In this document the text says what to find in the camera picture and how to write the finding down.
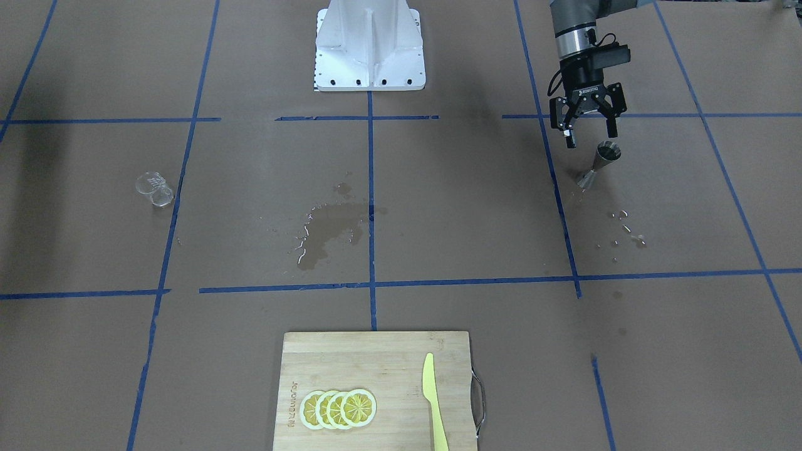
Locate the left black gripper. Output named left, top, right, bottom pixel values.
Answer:
left=549, top=55, right=627, bottom=148

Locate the steel measuring jigger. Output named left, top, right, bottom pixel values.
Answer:
left=576, top=140, right=622, bottom=190

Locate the clear glass cup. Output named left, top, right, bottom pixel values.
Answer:
left=135, top=172, right=174, bottom=207

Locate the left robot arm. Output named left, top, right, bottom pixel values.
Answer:
left=548, top=1, right=643, bottom=148

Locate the yellow plastic knife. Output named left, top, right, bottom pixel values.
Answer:
left=422, top=352, right=449, bottom=450

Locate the bamboo cutting board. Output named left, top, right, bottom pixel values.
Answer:
left=273, top=331, right=478, bottom=450

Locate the lemon slice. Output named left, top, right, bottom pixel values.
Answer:
left=341, top=388, right=377, bottom=427
left=315, top=390, right=335, bottom=429
left=325, top=391, right=350, bottom=429
left=300, top=390, right=324, bottom=430

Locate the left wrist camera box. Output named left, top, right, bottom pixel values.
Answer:
left=589, top=43, right=631, bottom=71

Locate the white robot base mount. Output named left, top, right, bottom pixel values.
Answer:
left=313, top=1, right=427, bottom=92

